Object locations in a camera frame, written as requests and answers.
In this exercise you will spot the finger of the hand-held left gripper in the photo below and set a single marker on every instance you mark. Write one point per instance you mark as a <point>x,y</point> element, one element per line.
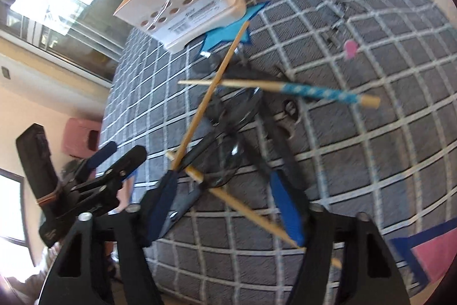
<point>130,162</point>
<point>101,155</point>

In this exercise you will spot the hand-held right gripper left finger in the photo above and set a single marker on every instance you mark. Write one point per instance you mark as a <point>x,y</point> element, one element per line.
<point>162,208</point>

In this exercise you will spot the bright window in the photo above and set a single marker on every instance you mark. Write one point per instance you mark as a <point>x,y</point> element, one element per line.
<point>10,205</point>

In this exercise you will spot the sliding glass door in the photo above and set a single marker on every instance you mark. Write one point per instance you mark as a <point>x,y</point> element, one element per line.
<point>53,5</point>

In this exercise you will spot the plain wooden chopstick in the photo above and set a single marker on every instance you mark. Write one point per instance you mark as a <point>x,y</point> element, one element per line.
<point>257,216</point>
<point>234,51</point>

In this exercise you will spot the wall switch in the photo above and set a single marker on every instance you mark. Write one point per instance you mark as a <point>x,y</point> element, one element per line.
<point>5,72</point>

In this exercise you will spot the grey checked tablecloth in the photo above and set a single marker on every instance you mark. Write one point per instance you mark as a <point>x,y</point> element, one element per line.
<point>357,165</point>

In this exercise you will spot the grey translucent plastic spoon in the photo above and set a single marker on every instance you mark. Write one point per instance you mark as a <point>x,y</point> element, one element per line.
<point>228,169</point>

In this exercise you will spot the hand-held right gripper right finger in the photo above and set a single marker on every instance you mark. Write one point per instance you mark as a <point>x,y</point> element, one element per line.
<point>287,212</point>

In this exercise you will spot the blue patterned wooden chopstick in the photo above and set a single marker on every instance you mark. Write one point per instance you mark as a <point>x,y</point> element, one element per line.
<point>314,92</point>

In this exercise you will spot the pink stool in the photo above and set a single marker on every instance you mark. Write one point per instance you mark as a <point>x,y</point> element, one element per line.
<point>78,135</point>

